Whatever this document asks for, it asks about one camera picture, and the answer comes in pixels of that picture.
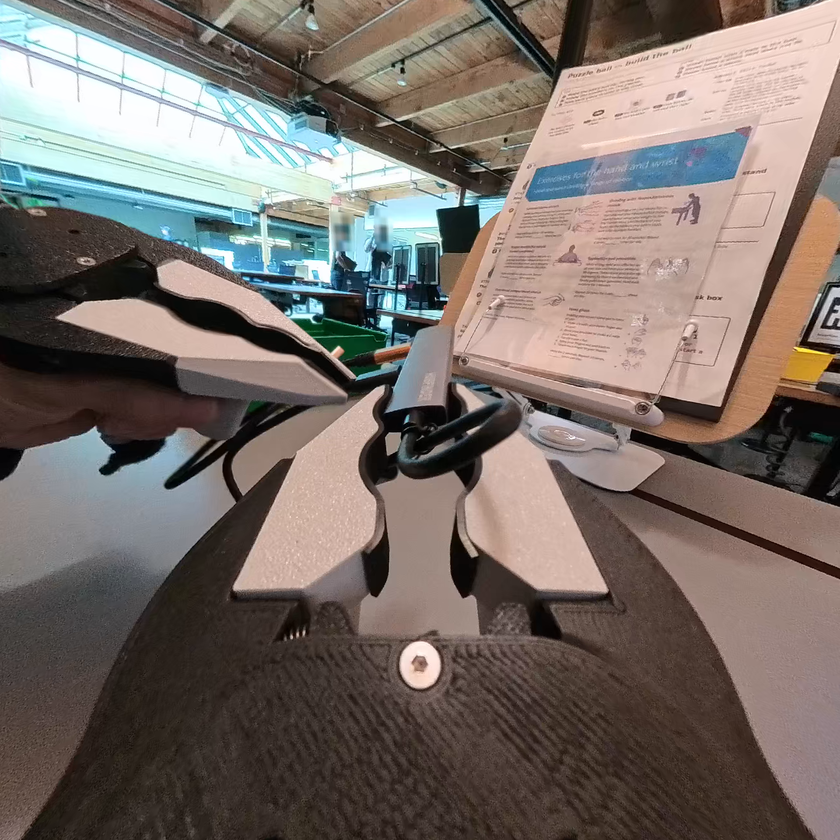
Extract wooden document stand board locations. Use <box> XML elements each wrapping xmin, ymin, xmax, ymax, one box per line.
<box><xmin>438</xmin><ymin>157</ymin><xmax>840</xmax><ymax>447</ymax></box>

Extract green plastic bin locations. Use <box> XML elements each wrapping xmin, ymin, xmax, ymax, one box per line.
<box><xmin>289</xmin><ymin>315</ymin><xmax>389</xmax><ymax>379</ymax></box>

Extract yellow plastic bin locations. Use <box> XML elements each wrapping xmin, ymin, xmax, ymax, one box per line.
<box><xmin>781</xmin><ymin>346</ymin><xmax>836</xmax><ymax>385</ymax></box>

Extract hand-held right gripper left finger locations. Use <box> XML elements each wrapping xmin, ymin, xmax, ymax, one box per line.
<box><xmin>233</xmin><ymin>386</ymin><xmax>395</xmax><ymax>623</ymax></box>

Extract white instruction sheet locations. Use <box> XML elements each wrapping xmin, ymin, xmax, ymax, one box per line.
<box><xmin>459</xmin><ymin>0</ymin><xmax>831</xmax><ymax>421</ymax></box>

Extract grey USB hub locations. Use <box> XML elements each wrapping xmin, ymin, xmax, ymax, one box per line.
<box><xmin>384</xmin><ymin>326</ymin><xmax>458</xmax><ymax>434</ymax></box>

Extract black screen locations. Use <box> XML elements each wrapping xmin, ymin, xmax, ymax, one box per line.
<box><xmin>436</xmin><ymin>205</ymin><xmax>481</xmax><ymax>254</ymax></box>

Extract dark background table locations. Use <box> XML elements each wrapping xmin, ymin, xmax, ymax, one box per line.
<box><xmin>252</xmin><ymin>280</ymin><xmax>366</xmax><ymax>324</ymax></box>

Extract ceiling projector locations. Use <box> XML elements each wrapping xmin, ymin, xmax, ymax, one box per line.
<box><xmin>287</xmin><ymin>112</ymin><xmax>342</xmax><ymax>153</ymax></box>

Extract black USB hub cable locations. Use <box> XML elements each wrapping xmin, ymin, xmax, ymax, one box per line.
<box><xmin>395</xmin><ymin>397</ymin><xmax>523</xmax><ymax>480</ymax></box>

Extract person's left hand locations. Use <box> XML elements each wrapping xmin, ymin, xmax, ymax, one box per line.
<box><xmin>0</xmin><ymin>364</ymin><xmax>221</xmax><ymax>454</ymax></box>

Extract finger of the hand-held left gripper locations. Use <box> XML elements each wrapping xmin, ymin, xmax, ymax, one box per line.
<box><xmin>58</xmin><ymin>297</ymin><xmax>350</xmax><ymax>406</ymax></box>
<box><xmin>154</xmin><ymin>258</ymin><xmax>358</xmax><ymax>382</ymax></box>

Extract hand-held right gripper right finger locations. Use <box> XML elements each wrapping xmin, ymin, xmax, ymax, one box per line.
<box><xmin>449</xmin><ymin>385</ymin><xmax>611</xmax><ymax>637</ymax></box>

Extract white stand base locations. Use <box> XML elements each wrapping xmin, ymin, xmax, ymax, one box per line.
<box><xmin>505</xmin><ymin>390</ymin><xmax>665</xmax><ymax>492</ymax></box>

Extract black USB-C cable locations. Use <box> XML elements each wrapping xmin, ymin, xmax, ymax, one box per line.
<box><xmin>164</xmin><ymin>400</ymin><xmax>316</xmax><ymax>503</ymax></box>

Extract black white marker sign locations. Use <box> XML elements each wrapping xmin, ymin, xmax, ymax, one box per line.
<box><xmin>801</xmin><ymin>282</ymin><xmax>840</xmax><ymax>350</ymax></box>

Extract blue header exercise sheet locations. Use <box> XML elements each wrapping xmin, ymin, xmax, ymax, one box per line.
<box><xmin>453</xmin><ymin>118</ymin><xmax>762</xmax><ymax>403</ymax></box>

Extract silver stand ledge bar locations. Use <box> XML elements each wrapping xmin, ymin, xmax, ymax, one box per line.
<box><xmin>453</xmin><ymin>357</ymin><xmax>665</xmax><ymax>429</ymax></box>

